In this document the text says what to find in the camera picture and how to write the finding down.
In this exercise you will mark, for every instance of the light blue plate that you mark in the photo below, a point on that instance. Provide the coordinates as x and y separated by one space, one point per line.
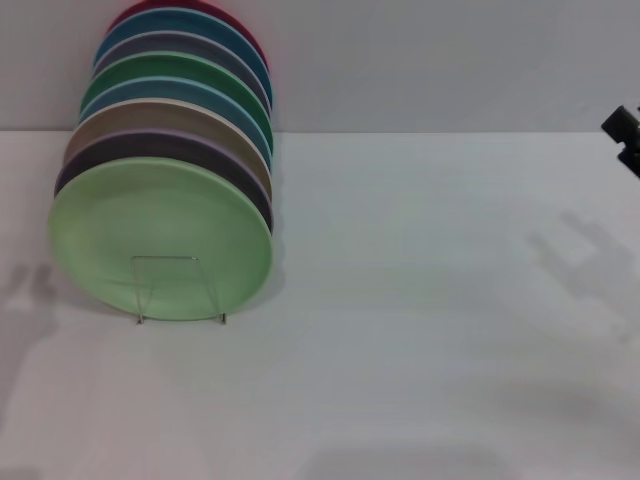
165 90

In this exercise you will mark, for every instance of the purple plate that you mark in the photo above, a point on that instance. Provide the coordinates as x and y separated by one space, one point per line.
150 147

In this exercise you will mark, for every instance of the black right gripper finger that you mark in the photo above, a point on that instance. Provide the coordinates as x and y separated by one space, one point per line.
632 159
627 125

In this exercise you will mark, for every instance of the light green plate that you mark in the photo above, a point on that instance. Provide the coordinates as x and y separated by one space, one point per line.
160 235

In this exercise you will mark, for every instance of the teal blue plate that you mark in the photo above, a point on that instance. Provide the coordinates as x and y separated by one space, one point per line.
200 22

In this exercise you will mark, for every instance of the red plate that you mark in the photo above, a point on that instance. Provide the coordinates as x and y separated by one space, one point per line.
240 25

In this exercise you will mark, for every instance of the beige plate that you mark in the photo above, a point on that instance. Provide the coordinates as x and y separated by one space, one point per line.
150 117

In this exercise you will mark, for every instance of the clear acrylic plate rack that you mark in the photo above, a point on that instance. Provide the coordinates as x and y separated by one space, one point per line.
172 285

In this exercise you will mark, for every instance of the grey plate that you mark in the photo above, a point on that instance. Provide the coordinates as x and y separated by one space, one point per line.
200 44

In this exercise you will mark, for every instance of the dark green plate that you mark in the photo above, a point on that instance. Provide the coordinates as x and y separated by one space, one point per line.
175 67

